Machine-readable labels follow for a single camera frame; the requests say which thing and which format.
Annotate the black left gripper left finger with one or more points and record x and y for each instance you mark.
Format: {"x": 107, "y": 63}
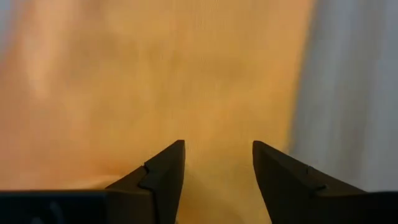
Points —
{"x": 160, "y": 186}

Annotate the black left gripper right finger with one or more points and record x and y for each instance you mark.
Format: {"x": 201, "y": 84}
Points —
{"x": 281, "y": 186}

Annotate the orange microfiber towel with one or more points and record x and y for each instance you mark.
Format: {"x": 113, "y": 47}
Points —
{"x": 155, "y": 77}

